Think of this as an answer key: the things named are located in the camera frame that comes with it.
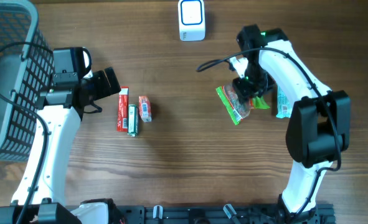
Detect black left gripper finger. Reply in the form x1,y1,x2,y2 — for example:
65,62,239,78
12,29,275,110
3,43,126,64
105,67,121,93
92,70,111,100

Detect red candy bar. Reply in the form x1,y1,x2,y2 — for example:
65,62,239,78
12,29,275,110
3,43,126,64
116,86,129,132

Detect green snack bag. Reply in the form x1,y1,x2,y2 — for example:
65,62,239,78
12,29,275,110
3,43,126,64
215,84,270,125

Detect red white small box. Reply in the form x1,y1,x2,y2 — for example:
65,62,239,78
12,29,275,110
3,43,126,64
139,96,152,123

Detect light blue tissue pack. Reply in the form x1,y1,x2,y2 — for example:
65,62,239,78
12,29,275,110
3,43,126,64
276,86,293,118

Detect dark green gum pack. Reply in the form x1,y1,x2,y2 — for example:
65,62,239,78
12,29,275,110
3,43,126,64
128,105,138,137

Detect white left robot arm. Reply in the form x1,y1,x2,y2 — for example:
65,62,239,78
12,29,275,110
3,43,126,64
0,67,124,223

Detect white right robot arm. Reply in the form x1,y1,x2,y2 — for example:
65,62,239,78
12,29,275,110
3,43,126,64
232,25,351,223

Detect white barcode scanner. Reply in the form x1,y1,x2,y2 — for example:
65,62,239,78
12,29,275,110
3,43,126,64
177,0,206,42

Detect dark grey plastic basket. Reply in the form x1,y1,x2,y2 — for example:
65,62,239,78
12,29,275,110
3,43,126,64
0,1,54,162

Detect black right camera cable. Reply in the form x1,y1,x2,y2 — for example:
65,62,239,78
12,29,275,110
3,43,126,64
196,46,343,218

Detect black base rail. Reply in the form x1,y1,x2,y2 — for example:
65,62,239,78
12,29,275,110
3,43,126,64
108,203,336,224

